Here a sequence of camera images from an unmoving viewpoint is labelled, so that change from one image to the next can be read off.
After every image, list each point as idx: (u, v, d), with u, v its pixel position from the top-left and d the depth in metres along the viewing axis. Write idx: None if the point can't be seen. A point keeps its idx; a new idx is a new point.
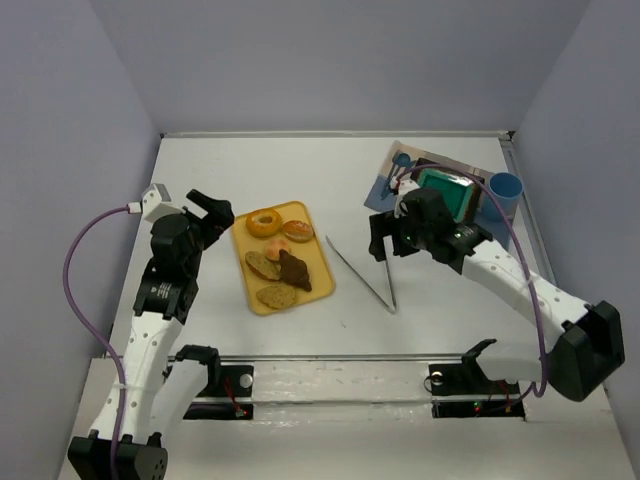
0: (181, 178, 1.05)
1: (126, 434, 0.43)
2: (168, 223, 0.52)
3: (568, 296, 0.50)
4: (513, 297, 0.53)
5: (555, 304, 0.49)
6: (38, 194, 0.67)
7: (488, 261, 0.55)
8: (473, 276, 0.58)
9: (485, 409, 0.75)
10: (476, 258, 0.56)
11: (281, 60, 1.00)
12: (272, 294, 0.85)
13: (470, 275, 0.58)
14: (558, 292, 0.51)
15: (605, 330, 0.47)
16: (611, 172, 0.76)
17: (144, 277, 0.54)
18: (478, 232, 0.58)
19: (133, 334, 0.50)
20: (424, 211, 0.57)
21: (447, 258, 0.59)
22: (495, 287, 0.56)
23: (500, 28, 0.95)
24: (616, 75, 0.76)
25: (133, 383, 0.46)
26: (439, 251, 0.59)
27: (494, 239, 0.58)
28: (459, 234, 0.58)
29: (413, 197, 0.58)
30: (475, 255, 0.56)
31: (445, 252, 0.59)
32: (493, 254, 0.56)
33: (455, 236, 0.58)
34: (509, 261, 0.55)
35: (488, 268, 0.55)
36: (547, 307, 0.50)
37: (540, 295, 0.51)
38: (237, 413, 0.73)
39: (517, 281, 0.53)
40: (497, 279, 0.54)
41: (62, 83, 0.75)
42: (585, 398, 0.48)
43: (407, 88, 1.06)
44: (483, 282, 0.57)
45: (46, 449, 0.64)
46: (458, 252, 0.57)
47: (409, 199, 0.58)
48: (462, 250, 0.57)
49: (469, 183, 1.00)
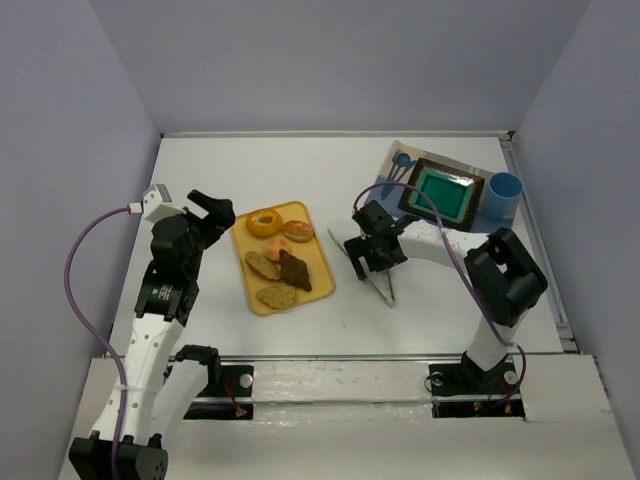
0: (181, 178, 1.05)
1: (127, 435, 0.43)
2: (168, 224, 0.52)
3: (474, 235, 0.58)
4: (438, 252, 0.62)
5: (463, 242, 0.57)
6: (38, 195, 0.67)
7: (413, 232, 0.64)
8: (412, 252, 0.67)
9: (485, 408, 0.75)
10: (405, 234, 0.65)
11: (281, 60, 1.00)
12: (272, 293, 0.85)
13: (410, 252, 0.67)
14: (465, 234, 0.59)
15: (511, 252, 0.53)
16: (611, 172, 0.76)
17: (145, 279, 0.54)
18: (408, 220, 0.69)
19: (134, 336, 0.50)
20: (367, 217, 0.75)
21: (391, 247, 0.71)
22: (426, 252, 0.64)
23: (500, 28, 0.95)
24: (616, 75, 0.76)
25: (133, 384, 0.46)
26: (384, 241, 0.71)
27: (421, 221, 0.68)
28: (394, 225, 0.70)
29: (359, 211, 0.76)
30: (405, 232, 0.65)
31: (387, 241, 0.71)
32: (417, 226, 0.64)
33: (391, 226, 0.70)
34: (430, 227, 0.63)
35: (415, 237, 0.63)
36: (457, 247, 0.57)
37: (451, 239, 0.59)
38: (237, 413, 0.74)
39: (433, 237, 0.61)
40: (424, 244, 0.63)
41: (62, 84, 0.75)
42: (514, 319, 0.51)
43: (407, 87, 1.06)
44: (422, 253, 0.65)
45: (45, 449, 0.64)
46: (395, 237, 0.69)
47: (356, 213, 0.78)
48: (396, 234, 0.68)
49: (469, 183, 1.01)
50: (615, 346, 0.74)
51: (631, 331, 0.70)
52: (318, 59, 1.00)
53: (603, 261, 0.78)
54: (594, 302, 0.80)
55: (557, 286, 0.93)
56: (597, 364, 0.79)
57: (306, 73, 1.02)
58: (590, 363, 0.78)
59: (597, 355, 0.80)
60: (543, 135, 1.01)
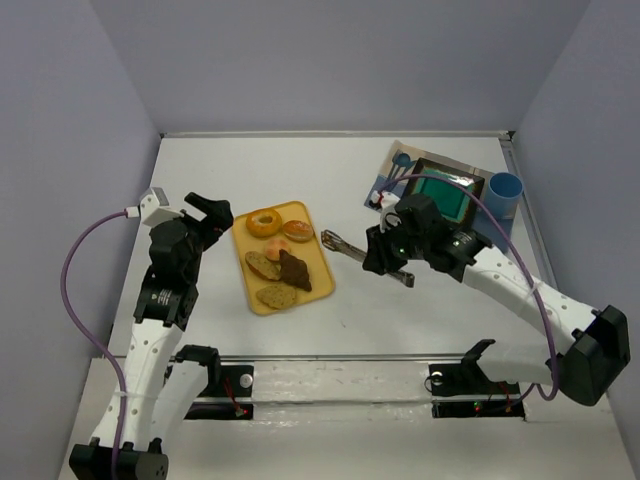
0: (181, 178, 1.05)
1: (126, 441, 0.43)
2: (166, 229, 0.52)
3: (574, 303, 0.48)
4: (514, 303, 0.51)
5: (562, 312, 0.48)
6: (38, 195, 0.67)
7: (490, 269, 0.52)
8: (474, 285, 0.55)
9: (486, 409, 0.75)
10: (477, 267, 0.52)
11: (280, 61, 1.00)
12: (272, 294, 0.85)
13: (470, 284, 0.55)
14: (563, 299, 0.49)
15: (613, 335, 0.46)
16: (611, 173, 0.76)
17: (144, 284, 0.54)
18: (475, 239, 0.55)
19: (133, 341, 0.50)
20: (419, 222, 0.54)
21: (446, 267, 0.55)
22: (498, 295, 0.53)
23: (500, 28, 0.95)
24: (616, 75, 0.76)
25: (133, 390, 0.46)
26: (438, 260, 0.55)
27: (492, 244, 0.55)
28: (458, 241, 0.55)
29: (405, 207, 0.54)
30: (476, 263, 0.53)
31: (445, 261, 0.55)
32: (493, 262, 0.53)
33: (453, 244, 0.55)
34: (512, 268, 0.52)
35: (492, 278, 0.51)
36: (554, 316, 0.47)
37: (546, 302, 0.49)
38: (237, 413, 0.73)
39: (521, 289, 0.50)
40: (502, 289, 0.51)
41: (62, 84, 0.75)
42: (595, 404, 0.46)
43: (407, 87, 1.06)
44: (483, 289, 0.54)
45: (46, 450, 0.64)
46: (458, 261, 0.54)
47: (401, 209, 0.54)
48: (463, 260, 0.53)
49: (469, 183, 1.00)
50: None
51: (630, 332, 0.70)
52: (318, 59, 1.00)
53: (603, 262, 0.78)
54: (594, 302, 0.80)
55: (557, 286, 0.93)
56: None
57: (305, 73, 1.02)
58: None
59: None
60: (543, 135, 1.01)
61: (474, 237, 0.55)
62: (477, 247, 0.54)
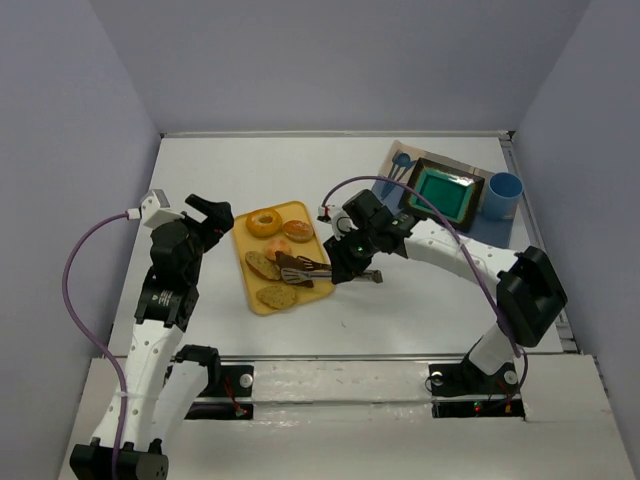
0: (180, 178, 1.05)
1: (126, 442, 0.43)
2: (167, 231, 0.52)
3: (499, 250, 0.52)
4: (451, 263, 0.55)
5: (489, 260, 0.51)
6: (38, 195, 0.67)
7: (424, 237, 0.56)
8: (419, 258, 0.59)
9: (485, 408, 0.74)
10: (414, 237, 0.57)
11: (280, 60, 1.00)
12: (272, 293, 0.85)
13: (416, 257, 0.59)
14: (489, 249, 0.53)
15: (539, 273, 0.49)
16: (610, 172, 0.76)
17: (145, 285, 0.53)
18: (414, 216, 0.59)
19: (134, 342, 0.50)
20: (362, 213, 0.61)
21: (392, 247, 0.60)
22: (438, 261, 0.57)
23: (499, 28, 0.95)
24: (616, 74, 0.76)
25: (134, 391, 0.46)
26: (382, 241, 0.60)
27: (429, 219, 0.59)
28: (397, 221, 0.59)
29: (349, 202, 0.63)
30: (413, 235, 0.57)
31: (388, 239, 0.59)
32: (428, 230, 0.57)
33: (393, 224, 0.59)
34: (444, 233, 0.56)
35: (426, 244, 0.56)
36: (482, 265, 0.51)
37: (474, 254, 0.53)
38: (237, 413, 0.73)
39: (451, 248, 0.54)
40: (437, 253, 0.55)
41: (62, 84, 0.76)
42: (538, 342, 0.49)
43: (407, 87, 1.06)
44: (427, 259, 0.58)
45: (46, 449, 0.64)
46: (398, 237, 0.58)
47: (346, 205, 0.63)
48: (401, 234, 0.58)
49: (469, 183, 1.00)
50: (615, 345, 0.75)
51: (631, 330, 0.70)
52: (318, 58, 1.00)
53: (603, 261, 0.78)
54: (595, 302, 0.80)
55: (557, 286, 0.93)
56: (597, 364, 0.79)
57: (305, 73, 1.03)
58: (590, 362, 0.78)
59: (597, 355, 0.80)
60: (543, 135, 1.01)
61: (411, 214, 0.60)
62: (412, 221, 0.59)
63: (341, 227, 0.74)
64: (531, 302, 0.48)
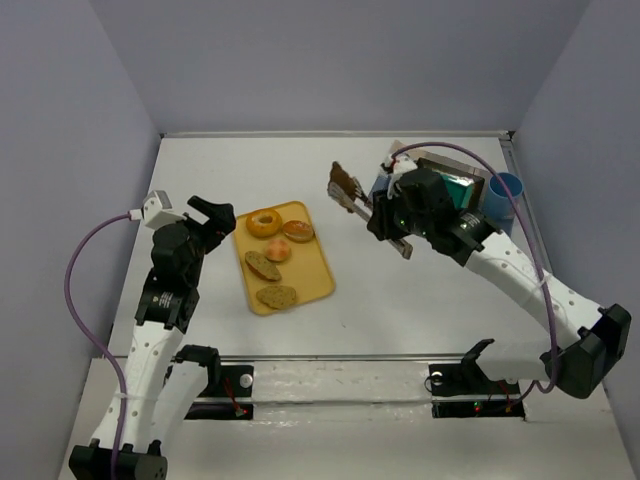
0: (180, 178, 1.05)
1: (126, 443, 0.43)
2: (168, 233, 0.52)
3: (581, 299, 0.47)
4: (519, 294, 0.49)
5: (570, 309, 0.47)
6: (38, 195, 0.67)
7: (498, 257, 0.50)
8: (477, 272, 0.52)
9: (485, 409, 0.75)
10: (485, 253, 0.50)
11: (280, 61, 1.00)
12: (272, 294, 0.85)
13: (473, 270, 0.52)
14: (571, 294, 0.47)
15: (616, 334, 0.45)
16: (611, 173, 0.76)
17: (146, 286, 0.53)
18: (483, 223, 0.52)
19: (134, 343, 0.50)
20: (427, 201, 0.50)
21: (448, 250, 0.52)
22: (502, 284, 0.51)
23: (499, 28, 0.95)
24: (615, 75, 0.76)
25: (133, 392, 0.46)
26: (441, 241, 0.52)
27: (501, 231, 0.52)
28: (465, 224, 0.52)
29: (411, 182, 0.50)
30: (484, 250, 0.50)
31: (449, 243, 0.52)
32: (502, 249, 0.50)
33: (460, 227, 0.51)
34: (520, 257, 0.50)
35: (501, 268, 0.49)
36: (561, 312, 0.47)
37: (554, 298, 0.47)
38: (237, 413, 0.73)
39: (530, 281, 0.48)
40: (510, 279, 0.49)
41: (61, 84, 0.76)
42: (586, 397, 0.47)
43: (407, 86, 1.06)
44: (486, 276, 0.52)
45: (46, 450, 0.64)
46: (463, 245, 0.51)
47: (407, 185, 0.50)
48: (470, 245, 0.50)
49: (469, 183, 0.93)
50: None
51: (631, 330, 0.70)
52: (318, 59, 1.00)
53: (602, 261, 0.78)
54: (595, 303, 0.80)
55: None
56: None
57: (305, 73, 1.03)
58: None
59: None
60: (543, 135, 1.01)
61: (480, 219, 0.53)
62: (481, 227, 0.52)
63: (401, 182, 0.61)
64: (601, 365, 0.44)
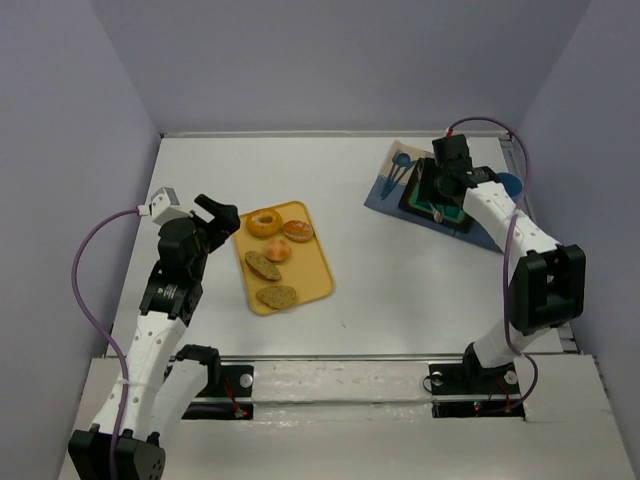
0: (181, 178, 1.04)
1: (126, 429, 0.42)
2: (176, 226, 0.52)
3: (543, 236, 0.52)
4: (496, 228, 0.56)
5: (528, 238, 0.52)
6: (38, 194, 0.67)
7: (485, 195, 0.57)
8: (472, 213, 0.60)
9: (485, 409, 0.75)
10: (476, 191, 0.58)
11: (280, 61, 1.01)
12: (272, 293, 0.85)
13: (469, 212, 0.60)
14: (535, 231, 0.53)
15: (568, 271, 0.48)
16: (610, 172, 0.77)
17: (151, 279, 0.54)
18: (488, 176, 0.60)
19: (138, 332, 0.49)
20: (445, 151, 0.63)
21: (452, 192, 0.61)
22: (487, 222, 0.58)
23: (498, 29, 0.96)
24: (615, 74, 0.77)
25: (135, 379, 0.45)
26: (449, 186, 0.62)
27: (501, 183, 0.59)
28: (470, 172, 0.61)
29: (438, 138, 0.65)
30: (477, 189, 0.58)
31: (452, 184, 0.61)
32: (491, 191, 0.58)
33: (466, 173, 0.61)
34: (505, 199, 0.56)
35: (483, 201, 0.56)
36: (520, 239, 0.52)
37: (518, 228, 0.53)
38: (236, 413, 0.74)
39: (502, 214, 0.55)
40: (489, 212, 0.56)
41: (62, 83, 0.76)
42: (530, 329, 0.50)
43: (407, 87, 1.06)
44: (478, 217, 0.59)
45: (46, 448, 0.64)
46: (463, 185, 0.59)
47: (435, 141, 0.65)
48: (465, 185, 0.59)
49: None
50: (615, 345, 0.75)
51: (632, 329, 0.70)
52: (317, 59, 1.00)
53: (601, 261, 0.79)
54: (595, 303, 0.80)
55: None
56: (597, 364, 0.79)
57: (305, 73, 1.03)
58: (590, 363, 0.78)
59: (597, 355, 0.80)
60: (542, 136, 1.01)
61: (487, 171, 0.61)
62: (483, 176, 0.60)
63: None
64: (543, 288, 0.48)
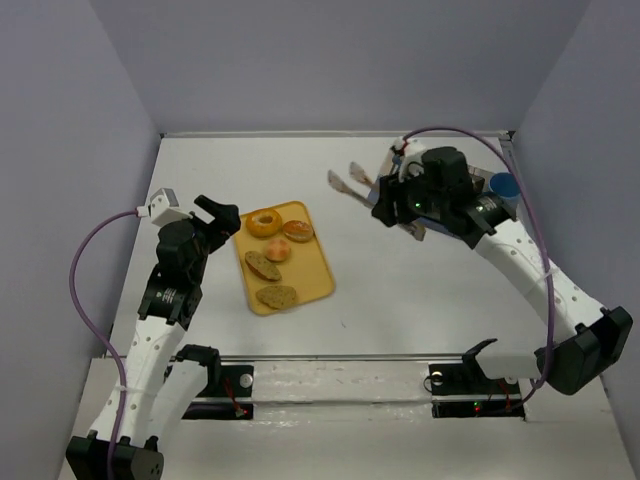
0: (181, 178, 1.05)
1: (123, 436, 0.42)
2: (175, 229, 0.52)
3: (584, 297, 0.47)
4: (523, 282, 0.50)
5: (571, 304, 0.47)
6: (38, 194, 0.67)
7: (509, 244, 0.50)
8: (487, 256, 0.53)
9: (485, 409, 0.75)
10: (497, 238, 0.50)
11: (280, 60, 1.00)
12: (272, 294, 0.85)
13: (482, 253, 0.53)
14: (575, 291, 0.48)
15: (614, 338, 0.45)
16: (610, 171, 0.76)
17: (150, 282, 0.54)
18: (499, 208, 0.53)
19: (137, 337, 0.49)
20: (445, 179, 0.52)
21: (462, 231, 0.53)
22: (508, 271, 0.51)
23: (498, 28, 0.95)
24: (615, 73, 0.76)
25: (133, 385, 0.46)
26: (456, 223, 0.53)
27: (516, 219, 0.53)
28: (482, 207, 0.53)
29: (434, 159, 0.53)
30: (496, 235, 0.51)
31: (462, 224, 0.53)
32: (513, 237, 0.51)
33: (476, 209, 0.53)
34: (531, 248, 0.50)
35: (509, 255, 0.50)
36: (562, 306, 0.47)
37: (557, 291, 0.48)
38: (237, 413, 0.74)
39: (535, 272, 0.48)
40: (515, 267, 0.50)
41: (61, 84, 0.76)
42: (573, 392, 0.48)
43: (407, 87, 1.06)
44: (496, 262, 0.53)
45: (46, 448, 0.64)
46: (477, 228, 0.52)
47: (429, 161, 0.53)
48: (482, 228, 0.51)
49: None
50: None
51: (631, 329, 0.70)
52: (317, 58, 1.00)
53: (601, 261, 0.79)
54: None
55: None
56: None
57: (305, 72, 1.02)
58: None
59: None
60: (543, 135, 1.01)
61: (499, 204, 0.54)
62: (497, 212, 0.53)
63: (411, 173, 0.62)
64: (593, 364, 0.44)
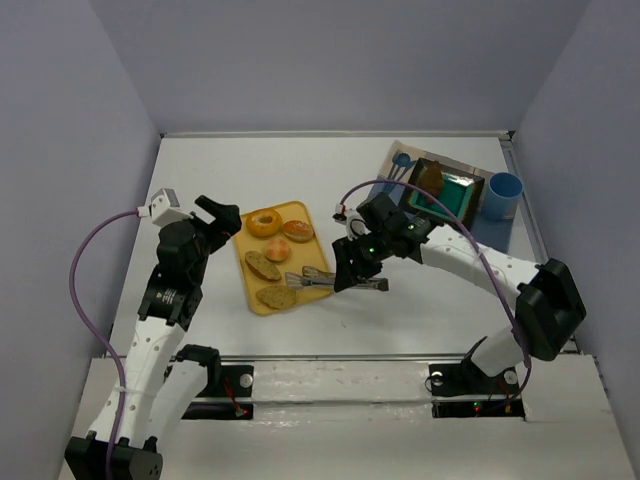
0: (181, 178, 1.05)
1: (122, 437, 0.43)
2: (175, 230, 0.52)
3: (519, 261, 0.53)
4: (468, 271, 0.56)
5: (508, 271, 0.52)
6: (38, 195, 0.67)
7: (441, 244, 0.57)
8: (433, 263, 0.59)
9: (485, 408, 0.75)
10: (430, 244, 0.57)
11: (280, 61, 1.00)
12: (272, 294, 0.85)
13: (431, 263, 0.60)
14: (508, 259, 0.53)
15: (559, 287, 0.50)
16: (610, 172, 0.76)
17: (151, 283, 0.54)
18: (429, 221, 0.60)
19: (136, 338, 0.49)
20: (377, 216, 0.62)
21: (406, 252, 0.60)
22: (453, 268, 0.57)
23: (498, 28, 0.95)
24: (614, 74, 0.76)
25: (133, 386, 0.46)
26: (397, 245, 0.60)
27: (445, 224, 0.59)
28: (413, 226, 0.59)
29: (364, 204, 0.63)
30: (429, 242, 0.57)
31: (403, 245, 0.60)
32: (445, 237, 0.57)
33: (409, 228, 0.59)
34: (461, 241, 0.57)
35: (444, 252, 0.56)
36: (501, 275, 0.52)
37: (493, 264, 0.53)
38: (237, 413, 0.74)
39: (468, 256, 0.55)
40: (454, 260, 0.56)
41: (61, 84, 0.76)
42: (555, 355, 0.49)
43: (407, 86, 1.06)
44: (442, 266, 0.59)
45: (46, 448, 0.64)
46: (414, 242, 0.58)
47: (361, 206, 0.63)
48: (416, 240, 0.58)
49: (469, 183, 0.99)
50: (615, 345, 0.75)
51: (631, 329, 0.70)
52: (317, 58, 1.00)
53: (601, 261, 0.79)
54: (595, 303, 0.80)
55: None
56: (597, 364, 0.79)
57: (305, 72, 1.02)
58: (590, 363, 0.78)
59: (597, 355, 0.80)
60: (543, 135, 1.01)
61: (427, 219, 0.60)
62: (427, 224, 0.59)
63: (355, 230, 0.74)
64: (550, 316, 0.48)
